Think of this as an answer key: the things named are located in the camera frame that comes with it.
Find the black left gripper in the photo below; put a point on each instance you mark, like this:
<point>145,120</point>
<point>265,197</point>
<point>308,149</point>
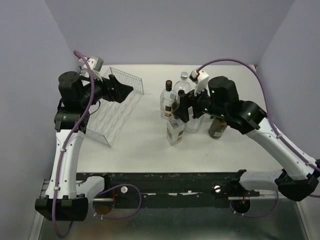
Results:
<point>120,91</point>

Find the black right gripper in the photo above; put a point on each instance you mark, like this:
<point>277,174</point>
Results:
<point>191,99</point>

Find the square clear bottle black cap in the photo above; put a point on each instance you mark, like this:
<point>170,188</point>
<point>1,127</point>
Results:
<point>167,97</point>

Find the square clear bottle front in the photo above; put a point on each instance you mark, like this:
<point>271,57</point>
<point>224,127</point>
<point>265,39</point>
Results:
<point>174,130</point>

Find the dark green wine bottle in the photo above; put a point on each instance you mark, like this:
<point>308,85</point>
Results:
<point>175,102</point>

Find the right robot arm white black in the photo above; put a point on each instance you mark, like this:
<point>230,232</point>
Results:
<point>298,177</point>

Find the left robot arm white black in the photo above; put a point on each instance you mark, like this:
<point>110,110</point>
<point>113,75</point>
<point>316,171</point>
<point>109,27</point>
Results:
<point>64,200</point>

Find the round clear bottle silver cap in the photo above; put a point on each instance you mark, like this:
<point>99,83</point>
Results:
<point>183,83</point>

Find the small clear bottle silver cap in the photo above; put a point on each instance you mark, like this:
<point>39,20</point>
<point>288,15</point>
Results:
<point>194,124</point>

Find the olive wine bottle right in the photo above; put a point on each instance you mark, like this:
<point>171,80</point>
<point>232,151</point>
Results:
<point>217,127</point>

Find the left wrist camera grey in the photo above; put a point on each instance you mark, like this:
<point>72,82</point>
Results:
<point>95,63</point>

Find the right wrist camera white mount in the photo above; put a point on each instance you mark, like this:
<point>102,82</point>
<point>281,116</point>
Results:
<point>200,78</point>

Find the white wire wine rack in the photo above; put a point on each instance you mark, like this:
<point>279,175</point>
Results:
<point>108,118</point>

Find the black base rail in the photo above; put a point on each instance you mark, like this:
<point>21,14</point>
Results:
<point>173,190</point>

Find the aluminium rail right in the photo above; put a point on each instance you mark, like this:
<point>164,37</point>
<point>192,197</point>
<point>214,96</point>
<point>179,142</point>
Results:
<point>265,194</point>

